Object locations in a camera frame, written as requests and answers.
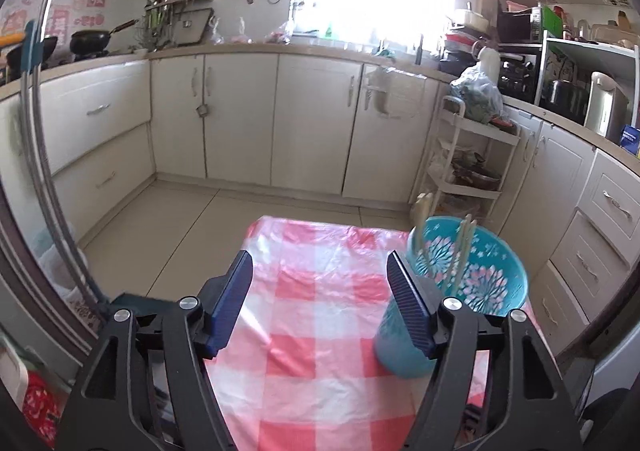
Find cream door cabinets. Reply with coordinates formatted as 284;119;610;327
150;51;442;205

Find green board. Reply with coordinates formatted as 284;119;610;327
542;5;566;40

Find cream drawer cabinet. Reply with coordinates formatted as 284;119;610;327
0;58;154;243

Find white thermos jug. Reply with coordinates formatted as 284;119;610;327
472;47;503;85

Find teal flowered plastic cup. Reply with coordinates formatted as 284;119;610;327
374;215;530;378

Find dark cookware pile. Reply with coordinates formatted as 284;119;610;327
450;151;502;192

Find plastic bag of produce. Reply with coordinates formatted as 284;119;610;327
432;191;496;225

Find cream cabinet with small drawers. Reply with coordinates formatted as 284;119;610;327
500;104;640;358

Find blue box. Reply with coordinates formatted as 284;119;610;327
620;126;640;155

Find plastic bag of greens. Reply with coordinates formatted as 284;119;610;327
449;66;504;125

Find white counter shelf unit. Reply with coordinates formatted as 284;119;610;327
535;30;640;133

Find grey tray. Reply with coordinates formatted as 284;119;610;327
175;7;215;46

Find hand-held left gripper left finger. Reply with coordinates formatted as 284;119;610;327
52;250;255;451

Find dark microwave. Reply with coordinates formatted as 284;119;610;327
497;6;544;45

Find black frying pan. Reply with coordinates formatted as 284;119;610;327
69;19;140;56

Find white door-hung bin frame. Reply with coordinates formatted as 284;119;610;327
364;68;427;120

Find red checked plastic tablecloth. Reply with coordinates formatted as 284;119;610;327
202;215;546;451

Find white electric water boiler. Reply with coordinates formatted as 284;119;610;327
584;71;630;142

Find clear plastic floor bag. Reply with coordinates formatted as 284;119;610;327
30;225;97;328

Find kettle with orange handle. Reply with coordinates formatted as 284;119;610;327
0;33;25;85

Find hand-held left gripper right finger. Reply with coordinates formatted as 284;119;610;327
386;250;586;451

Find dark sliding door frame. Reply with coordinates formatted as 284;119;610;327
0;208;108;353

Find red printed bag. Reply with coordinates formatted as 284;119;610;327
20;371;67;449

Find bundle of wooden chopsticks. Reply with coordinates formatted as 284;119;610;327
411;191;477;294

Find black wok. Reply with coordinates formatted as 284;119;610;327
5;35;61;82

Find wall rack of kitchen tools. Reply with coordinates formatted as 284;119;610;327
143;0;217;52

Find black pot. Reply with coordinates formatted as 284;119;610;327
542;78;591;125

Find dark teal box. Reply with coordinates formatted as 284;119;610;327
107;293;177;320

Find white trolley rack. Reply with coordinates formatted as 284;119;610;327
415;96;519;228

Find stacked food containers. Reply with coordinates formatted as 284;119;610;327
442;8;491;75

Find pink tile wall stickers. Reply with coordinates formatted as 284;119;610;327
0;0;114;40

